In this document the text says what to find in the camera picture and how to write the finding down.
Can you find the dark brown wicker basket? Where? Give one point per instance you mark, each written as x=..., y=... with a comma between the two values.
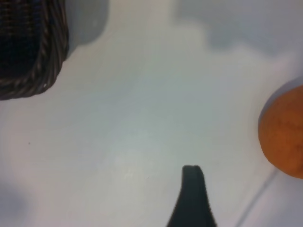
x=52, y=47

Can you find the orange with bumpy stem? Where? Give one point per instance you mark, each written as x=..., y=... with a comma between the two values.
x=284, y=132

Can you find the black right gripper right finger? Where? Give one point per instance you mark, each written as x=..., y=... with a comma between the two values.
x=205, y=208

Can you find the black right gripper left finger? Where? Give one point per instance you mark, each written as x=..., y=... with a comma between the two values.
x=187, y=203

